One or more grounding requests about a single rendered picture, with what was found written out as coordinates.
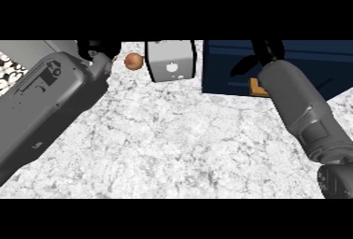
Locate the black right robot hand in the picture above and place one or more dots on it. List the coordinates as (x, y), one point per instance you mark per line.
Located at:
(266, 49)

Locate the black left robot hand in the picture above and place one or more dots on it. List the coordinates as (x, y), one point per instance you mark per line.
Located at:
(102, 45)

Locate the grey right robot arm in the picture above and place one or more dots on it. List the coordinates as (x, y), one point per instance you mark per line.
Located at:
(300, 109)

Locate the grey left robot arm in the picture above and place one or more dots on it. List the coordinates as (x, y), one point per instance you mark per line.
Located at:
(43, 105)

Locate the dark blue drawer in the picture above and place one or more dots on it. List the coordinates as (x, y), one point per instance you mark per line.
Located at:
(224, 67)

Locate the brown potato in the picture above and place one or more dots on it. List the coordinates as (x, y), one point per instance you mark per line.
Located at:
(133, 61)

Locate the pale grey appliance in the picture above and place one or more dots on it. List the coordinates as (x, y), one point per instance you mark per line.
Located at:
(31, 48)

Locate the black and white patterned panel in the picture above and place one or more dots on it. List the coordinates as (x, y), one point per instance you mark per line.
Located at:
(10, 73)

